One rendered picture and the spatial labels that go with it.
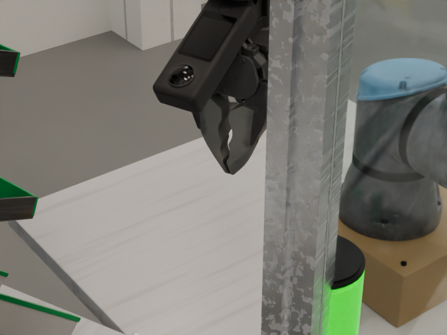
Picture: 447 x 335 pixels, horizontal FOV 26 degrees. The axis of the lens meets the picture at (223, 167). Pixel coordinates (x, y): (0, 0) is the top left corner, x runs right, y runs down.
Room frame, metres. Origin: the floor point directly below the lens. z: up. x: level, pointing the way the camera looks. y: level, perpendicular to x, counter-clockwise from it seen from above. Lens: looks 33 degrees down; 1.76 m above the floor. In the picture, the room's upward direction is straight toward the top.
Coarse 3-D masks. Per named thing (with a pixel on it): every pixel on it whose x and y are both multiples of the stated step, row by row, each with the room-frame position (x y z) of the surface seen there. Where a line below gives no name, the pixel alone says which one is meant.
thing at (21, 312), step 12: (0, 276) 0.91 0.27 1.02; (0, 300) 0.76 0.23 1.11; (12, 300) 0.77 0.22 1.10; (24, 300) 0.78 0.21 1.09; (0, 312) 0.76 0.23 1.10; (12, 312) 0.77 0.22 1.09; (24, 312) 0.78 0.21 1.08; (36, 312) 0.79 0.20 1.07; (48, 312) 0.80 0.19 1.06; (60, 312) 0.81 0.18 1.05; (0, 324) 0.75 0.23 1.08; (12, 324) 0.76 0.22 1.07; (24, 324) 0.78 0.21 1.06; (36, 324) 0.79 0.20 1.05; (48, 324) 0.80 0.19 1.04; (60, 324) 0.81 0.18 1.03; (72, 324) 0.83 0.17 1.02
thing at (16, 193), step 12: (0, 180) 0.83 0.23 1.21; (0, 192) 0.83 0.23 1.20; (12, 192) 0.82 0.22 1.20; (24, 192) 0.81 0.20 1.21; (0, 204) 0.77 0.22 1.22; (12, 204) 0.78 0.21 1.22; (24, 204) 0.79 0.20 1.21; (36, 204) 0.80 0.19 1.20; (0, 216) 0.76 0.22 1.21; (12, 216) 0.78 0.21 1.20; (24, 216) 0.79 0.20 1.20
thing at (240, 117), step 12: (240, 108) 0.82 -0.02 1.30; (252, 108) 0.82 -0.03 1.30; (240, 120) 0.82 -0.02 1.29; (252, 120) 0.81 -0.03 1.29; (240, 132) 0.82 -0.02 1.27; (228, 144) 0.83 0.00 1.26; (240, 144) 0.82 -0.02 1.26; (240, 156) 0.82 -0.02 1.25; (228, 168) 0.83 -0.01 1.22; (240, 168) 0.83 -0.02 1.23
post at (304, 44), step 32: (288, 0) 0.40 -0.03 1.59; (320, 0) 0.39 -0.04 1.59; (288, 32) 0.40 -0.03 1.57; (320, 32) 0.39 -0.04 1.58; (288, 64) 0.40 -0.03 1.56; (320, 64) 0.39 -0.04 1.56; (288, 96) 0.40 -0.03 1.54; (320, 96) 0.39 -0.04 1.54; (288, 128) 0.40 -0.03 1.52; (320, 128) 0.39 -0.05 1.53; (288, 160) 0.40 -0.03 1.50; (320, 160) 0.39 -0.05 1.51; (288, 192) 0.40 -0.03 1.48; (320, 192) 0.39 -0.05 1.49; (288, 224) 0.40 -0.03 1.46; (320, 224) 0.39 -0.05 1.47; (288, 256) 0.40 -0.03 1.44; (320, 256) 0.40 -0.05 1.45; (288, 288) 0.40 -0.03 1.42; (320, 288) 0.40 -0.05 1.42; (288, 320) 0.40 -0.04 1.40
